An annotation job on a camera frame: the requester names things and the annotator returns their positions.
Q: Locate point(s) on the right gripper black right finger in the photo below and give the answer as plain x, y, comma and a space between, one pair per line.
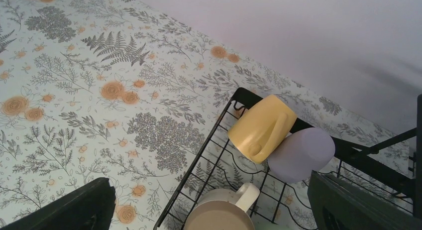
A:
338, 205

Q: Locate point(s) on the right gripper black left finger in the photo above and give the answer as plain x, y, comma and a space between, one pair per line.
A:
90, 207

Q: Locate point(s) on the lavender cup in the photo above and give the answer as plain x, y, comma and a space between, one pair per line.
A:
300, 153

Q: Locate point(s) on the yellow mug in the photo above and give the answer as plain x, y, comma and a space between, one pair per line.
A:
262, 128

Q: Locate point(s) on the beige speckled mug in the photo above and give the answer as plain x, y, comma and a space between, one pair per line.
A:
224, 209

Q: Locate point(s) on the mint green cup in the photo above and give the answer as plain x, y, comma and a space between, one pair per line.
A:
269, 226

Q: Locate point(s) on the floral patterned table mat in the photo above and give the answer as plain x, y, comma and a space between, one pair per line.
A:
116, 89

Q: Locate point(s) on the black wire dish rack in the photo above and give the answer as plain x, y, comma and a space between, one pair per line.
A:
375, 160

